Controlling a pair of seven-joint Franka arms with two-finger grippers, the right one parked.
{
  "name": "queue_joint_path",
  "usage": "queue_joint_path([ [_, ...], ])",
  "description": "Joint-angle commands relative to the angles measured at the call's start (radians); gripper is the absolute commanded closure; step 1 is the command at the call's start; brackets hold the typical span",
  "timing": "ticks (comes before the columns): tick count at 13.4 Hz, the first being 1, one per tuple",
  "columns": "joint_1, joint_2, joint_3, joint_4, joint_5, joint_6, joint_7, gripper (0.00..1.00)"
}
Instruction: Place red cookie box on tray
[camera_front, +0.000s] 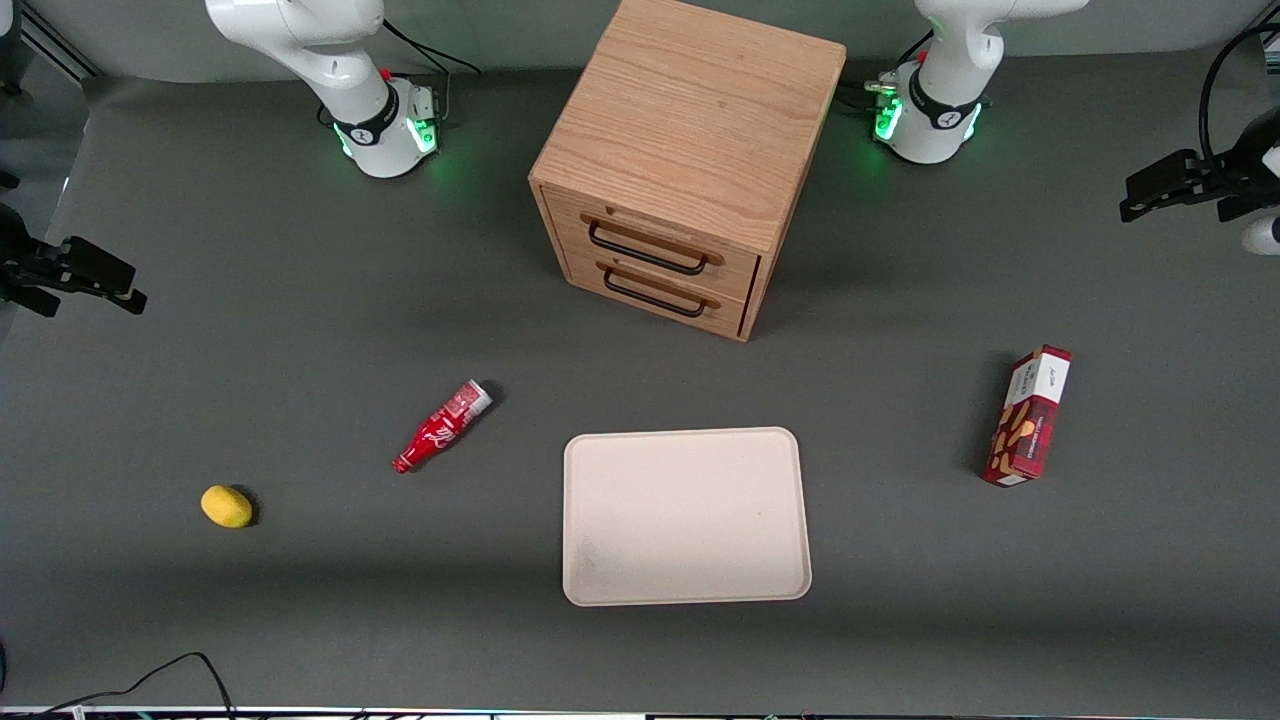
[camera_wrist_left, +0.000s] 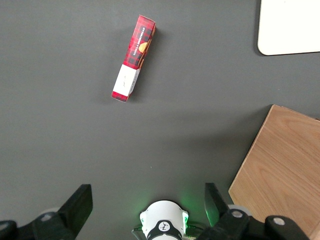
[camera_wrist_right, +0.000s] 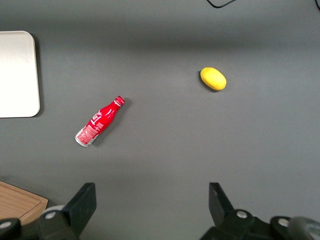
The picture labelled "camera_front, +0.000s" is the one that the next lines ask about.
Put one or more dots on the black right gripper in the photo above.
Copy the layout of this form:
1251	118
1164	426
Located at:
12	253

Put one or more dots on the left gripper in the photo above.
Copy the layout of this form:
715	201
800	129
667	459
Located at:
1243	165

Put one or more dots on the red cookie box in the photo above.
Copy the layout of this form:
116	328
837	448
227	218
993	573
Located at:
1025	430

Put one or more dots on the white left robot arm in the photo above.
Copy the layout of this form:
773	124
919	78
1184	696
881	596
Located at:
935	110

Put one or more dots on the beige rectangular tray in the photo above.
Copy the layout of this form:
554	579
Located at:
685	515

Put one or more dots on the yellow lemon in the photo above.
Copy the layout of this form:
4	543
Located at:
226	506

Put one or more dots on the red cola bottle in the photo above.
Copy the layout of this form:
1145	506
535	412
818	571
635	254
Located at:
440	430

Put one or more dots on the wooden drawer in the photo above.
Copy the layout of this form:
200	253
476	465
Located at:
730	315
740	272

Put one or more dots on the wooden drawer cabinet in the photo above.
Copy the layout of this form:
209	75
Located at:
690	110

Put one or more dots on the black metal rail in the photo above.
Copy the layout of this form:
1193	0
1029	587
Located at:
60	45

